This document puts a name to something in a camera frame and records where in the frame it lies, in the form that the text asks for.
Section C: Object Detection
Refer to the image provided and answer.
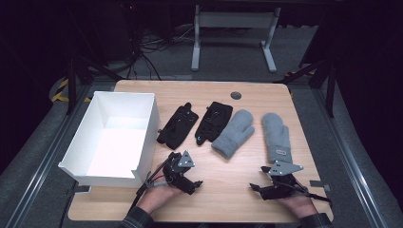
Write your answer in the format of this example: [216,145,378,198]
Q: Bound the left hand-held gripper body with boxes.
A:
[162,150,197,195]

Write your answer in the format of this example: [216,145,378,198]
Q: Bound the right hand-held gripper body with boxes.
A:
[260,160,309,201]

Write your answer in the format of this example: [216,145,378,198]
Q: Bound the black glove with strap tab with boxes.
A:
[156,102,200,150]

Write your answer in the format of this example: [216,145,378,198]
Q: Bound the grey mitten with label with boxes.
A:
[260,112,293,164]

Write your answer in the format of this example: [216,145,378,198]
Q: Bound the plain grey mitten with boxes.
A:
[211,109,256,160]

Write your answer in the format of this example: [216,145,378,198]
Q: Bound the black glove with teal mark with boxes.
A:
[194,101,234,146]

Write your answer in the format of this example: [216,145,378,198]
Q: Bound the white box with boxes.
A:
[58,90,161,189]

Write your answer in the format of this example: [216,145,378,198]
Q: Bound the person's right hand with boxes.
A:
[283,193,318,219]

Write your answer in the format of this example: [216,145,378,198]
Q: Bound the person's left hand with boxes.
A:
[136,180,184,215]

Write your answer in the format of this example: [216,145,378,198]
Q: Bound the grey tape strip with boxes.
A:
[309,180,332,192]

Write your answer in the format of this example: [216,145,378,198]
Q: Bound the grey table clamp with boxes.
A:
[75,184,92,195]

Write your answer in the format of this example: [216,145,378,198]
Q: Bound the black metal stand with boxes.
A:
[275,58,337,119]
[65,55,125,116]

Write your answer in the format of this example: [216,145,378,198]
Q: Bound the yellow black hazard tape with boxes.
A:
[49,78,93,104]

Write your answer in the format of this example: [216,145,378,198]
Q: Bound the left hand-held gripper cable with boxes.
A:
[128,161,174,211]

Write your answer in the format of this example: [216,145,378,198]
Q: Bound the hand-held gripper cable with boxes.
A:
[293,181,334,207]
[128,161,174,211]

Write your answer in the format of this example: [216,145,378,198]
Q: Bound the right hand-held gripper cable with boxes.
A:
[293,181,334,207]

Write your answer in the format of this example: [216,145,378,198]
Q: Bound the grey metal floor rail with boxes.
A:
[312,88,386,228]
[4,85,94,228]

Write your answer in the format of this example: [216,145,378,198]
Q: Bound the bundle of black floor cables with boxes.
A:
[125,23,198,81]

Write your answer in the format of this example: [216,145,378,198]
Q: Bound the white metal desk frame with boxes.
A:
[190,4,282,74]

